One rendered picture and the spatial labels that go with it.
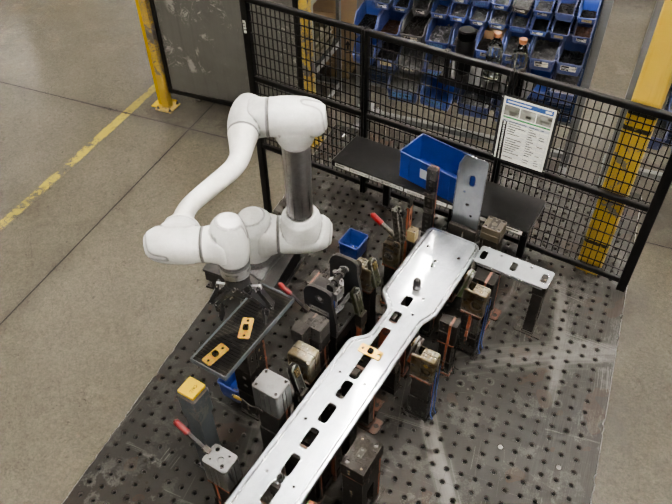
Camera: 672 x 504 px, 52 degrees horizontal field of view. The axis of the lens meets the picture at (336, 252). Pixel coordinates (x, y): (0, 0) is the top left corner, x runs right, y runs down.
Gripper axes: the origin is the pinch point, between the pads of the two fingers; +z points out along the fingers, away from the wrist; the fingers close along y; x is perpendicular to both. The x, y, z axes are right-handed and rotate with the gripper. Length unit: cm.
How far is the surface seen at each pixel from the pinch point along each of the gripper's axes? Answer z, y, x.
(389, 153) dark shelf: 19, 39, 113
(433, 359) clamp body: 17, 60, 3
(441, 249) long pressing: 22, 63, 58
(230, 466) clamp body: 15.9, 3.2, -41.8
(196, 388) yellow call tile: 5.8, -9.9, -23.6
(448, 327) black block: 24, 66, 22
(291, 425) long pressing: 21.8, 17.5, -23.5
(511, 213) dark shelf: 19, 90, 78
